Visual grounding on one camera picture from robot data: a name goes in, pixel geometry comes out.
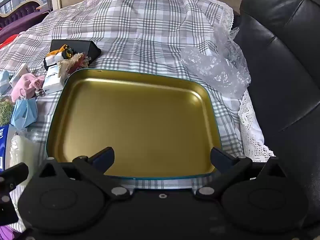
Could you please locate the clear plastic bag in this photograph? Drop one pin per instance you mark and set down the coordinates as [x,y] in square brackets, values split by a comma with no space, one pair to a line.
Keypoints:
[220,65]

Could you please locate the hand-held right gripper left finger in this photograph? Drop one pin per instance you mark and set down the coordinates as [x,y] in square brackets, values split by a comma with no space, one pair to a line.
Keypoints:
[106,158]

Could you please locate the black leather chair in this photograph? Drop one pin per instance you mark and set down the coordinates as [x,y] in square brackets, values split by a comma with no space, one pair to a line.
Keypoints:
[287,55]

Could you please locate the purple cloth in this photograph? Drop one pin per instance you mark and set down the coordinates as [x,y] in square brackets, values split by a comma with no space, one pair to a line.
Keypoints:
[20,22]

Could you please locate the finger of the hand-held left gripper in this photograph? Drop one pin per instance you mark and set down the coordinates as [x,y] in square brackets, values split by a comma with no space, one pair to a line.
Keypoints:
[7,211]
[15,173]

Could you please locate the patterned silk scrunchie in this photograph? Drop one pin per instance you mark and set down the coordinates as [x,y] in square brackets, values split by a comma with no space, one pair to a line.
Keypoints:
[63,50]

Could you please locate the blue tissue packet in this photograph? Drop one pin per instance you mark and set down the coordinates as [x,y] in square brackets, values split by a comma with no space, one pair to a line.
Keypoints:
[3,142]

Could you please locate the carved wooden sofa frame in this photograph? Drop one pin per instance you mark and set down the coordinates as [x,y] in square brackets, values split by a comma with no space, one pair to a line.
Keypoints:
[22,5]

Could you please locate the dried herb sachet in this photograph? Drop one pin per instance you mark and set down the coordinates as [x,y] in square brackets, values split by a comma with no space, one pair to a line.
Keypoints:
[5,112]

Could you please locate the red cushion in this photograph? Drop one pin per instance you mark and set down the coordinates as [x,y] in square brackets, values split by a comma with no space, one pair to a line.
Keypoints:
[6,42]

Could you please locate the gold metal tray teal rim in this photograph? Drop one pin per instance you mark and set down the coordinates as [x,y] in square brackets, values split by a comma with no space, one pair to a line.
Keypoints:
[137,117]

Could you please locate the grey plaid blanket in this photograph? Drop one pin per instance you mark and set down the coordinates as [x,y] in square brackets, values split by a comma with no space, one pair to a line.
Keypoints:
[137,30]

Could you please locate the pink plush toy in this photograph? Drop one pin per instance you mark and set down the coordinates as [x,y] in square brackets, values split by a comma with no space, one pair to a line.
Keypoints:
[27,85]

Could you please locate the black rectangular box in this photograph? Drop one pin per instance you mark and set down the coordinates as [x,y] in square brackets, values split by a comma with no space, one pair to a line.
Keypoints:
[85,47]

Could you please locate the white lace cloth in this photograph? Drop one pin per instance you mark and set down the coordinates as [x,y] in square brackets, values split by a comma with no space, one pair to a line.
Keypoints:
[252,130]

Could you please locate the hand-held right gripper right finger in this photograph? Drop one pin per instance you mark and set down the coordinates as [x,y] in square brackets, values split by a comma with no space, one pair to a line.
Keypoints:
[216,158]

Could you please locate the white translucent plastic packet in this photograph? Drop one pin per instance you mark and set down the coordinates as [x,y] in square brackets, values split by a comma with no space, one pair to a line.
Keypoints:
[20,147]

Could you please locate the white tissue packet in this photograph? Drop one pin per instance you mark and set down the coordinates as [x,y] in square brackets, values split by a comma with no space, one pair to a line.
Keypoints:
[18,73]
[52,80]

